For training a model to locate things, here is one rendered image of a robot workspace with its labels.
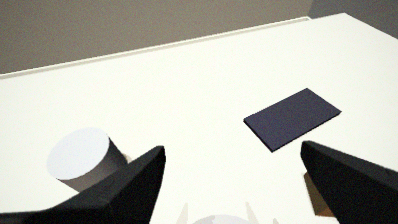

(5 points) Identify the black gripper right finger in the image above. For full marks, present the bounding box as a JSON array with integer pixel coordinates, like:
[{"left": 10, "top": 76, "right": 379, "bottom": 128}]
[{"left": 300, "top": 140, "right": 398, "bottom": 224}]

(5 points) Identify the dark grey flat slab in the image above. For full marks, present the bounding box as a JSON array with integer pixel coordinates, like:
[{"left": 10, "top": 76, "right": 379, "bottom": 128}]
[{"left": 243, "top": 88, "right": 342, "bottom": 153}]

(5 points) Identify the small brown cube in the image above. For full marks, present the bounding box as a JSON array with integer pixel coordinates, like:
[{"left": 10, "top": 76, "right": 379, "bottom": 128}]
[{"left": 303, "top": 172, "right": 336, "bottom": 218}]

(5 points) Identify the french press coffee maker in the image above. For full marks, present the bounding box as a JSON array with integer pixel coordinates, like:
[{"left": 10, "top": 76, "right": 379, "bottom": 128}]
[{"left": 193, "top": 214, "right": 254, "bottom": 224}]

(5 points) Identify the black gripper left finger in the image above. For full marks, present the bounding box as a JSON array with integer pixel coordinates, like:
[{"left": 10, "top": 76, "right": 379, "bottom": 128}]
[{"left": 0, "top": 145, "right": 166, "bottom": 224}]

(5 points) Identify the grey cylinder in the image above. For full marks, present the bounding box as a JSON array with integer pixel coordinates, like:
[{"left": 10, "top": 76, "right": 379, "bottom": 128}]
[{"left": 46, "top": 127, "right": 128, "bottom": 193}]

